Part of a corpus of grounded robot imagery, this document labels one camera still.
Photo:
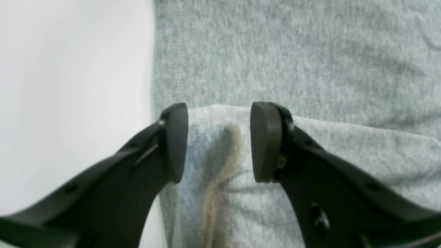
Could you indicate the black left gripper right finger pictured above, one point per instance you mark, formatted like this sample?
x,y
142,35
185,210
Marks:
x,y
337,205

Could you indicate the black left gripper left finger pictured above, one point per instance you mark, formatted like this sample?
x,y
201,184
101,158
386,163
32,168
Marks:
x,y
106,206

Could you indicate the grey printed T-shirt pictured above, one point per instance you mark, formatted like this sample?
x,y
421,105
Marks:
x,y
361,77

